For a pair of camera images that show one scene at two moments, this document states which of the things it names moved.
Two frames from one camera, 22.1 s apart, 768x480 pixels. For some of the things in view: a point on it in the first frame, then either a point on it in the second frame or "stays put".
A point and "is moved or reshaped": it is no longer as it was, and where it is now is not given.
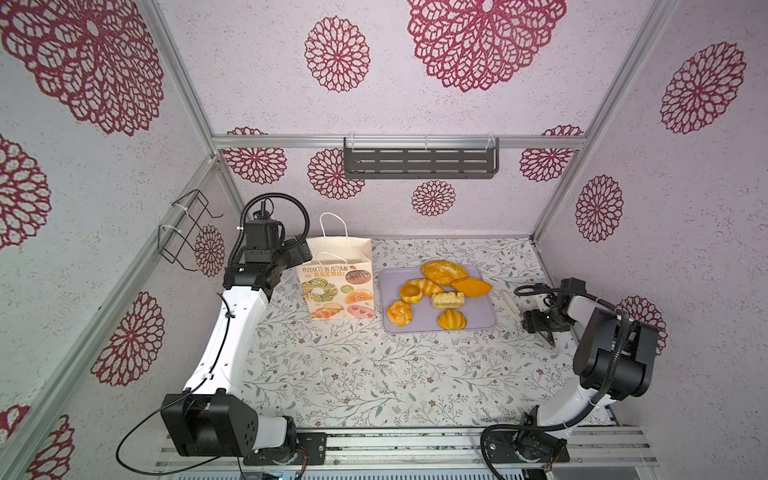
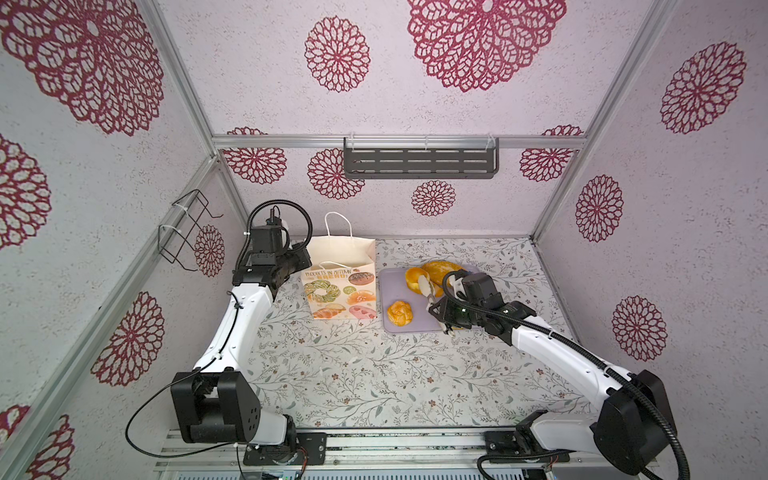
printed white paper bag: x=339 y=281 stays put
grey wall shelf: x=421 y=157 stays put
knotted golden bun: x=400 y=313 stays put
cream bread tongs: x=518 y=311 is moved or reshaped
